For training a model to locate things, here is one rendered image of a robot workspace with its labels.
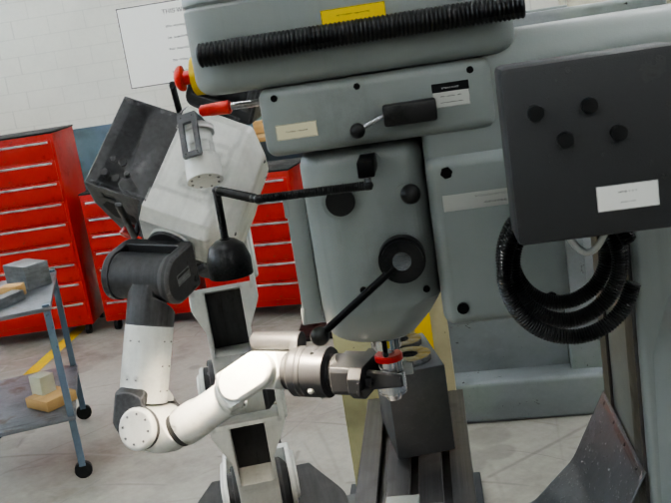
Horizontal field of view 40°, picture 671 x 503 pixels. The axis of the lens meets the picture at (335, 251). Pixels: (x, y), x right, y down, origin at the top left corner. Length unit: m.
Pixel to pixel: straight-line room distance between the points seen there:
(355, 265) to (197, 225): 0.45
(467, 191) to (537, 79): 0.31
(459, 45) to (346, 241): 0.33
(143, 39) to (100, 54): 0.53
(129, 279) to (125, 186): 0.18
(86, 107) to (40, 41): 0.89
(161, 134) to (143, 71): 9.07
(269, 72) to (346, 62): 0.11
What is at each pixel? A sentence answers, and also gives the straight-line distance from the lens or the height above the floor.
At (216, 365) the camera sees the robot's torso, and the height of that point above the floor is 1.09.
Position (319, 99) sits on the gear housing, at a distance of 1.33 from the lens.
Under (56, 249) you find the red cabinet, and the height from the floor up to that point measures 0.65.
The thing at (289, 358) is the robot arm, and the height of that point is 1.27.
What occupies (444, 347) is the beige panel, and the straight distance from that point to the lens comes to 3.36.
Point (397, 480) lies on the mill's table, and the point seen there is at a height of 0.94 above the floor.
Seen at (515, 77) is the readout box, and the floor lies 1.71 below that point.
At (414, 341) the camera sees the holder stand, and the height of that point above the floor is 1.14.
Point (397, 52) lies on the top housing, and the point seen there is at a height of 1.75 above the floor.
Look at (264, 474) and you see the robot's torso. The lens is 2.39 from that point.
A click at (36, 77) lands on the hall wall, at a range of 11.33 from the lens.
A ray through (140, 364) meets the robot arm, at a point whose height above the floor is 1.26.
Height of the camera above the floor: 1.79
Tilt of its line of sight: 13 degrees down
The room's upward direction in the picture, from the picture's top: 9 degrees counter-clockwise
